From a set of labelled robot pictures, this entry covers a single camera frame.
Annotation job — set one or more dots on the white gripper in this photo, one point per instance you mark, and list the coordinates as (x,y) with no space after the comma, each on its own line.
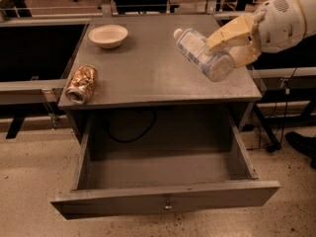
(281,25)

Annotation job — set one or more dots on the clear plastic water bottle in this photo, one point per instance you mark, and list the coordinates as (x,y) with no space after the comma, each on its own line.
(216,66)

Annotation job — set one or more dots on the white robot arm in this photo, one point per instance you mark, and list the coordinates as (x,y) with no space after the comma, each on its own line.
(307,10)

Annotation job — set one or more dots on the metal drawer knob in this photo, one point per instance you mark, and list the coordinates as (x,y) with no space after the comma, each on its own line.
(167,205)

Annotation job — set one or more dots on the open grey top drawer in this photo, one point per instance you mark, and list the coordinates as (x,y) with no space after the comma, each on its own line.
(196,159)

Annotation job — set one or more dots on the grey wooden cabinet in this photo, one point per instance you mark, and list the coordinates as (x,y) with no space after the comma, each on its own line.
(147,69)

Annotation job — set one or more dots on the white paper bowl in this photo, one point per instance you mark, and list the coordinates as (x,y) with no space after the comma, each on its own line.
(108,36)

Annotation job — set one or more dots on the crushed golden can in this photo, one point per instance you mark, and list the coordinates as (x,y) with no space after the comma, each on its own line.
(82,84)

